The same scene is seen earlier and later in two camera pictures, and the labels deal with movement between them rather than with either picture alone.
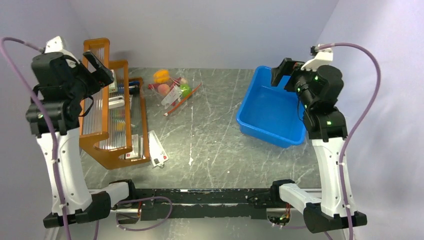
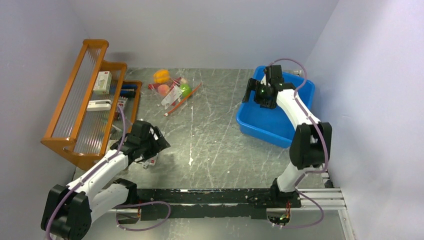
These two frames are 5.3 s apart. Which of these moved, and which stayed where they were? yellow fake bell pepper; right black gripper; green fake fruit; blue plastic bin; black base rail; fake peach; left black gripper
Moved: right black gripper; left black gripper
Stayed: black base rail; yellow fake bell pepper; green fake fruit; blue plastic bin; fake peach
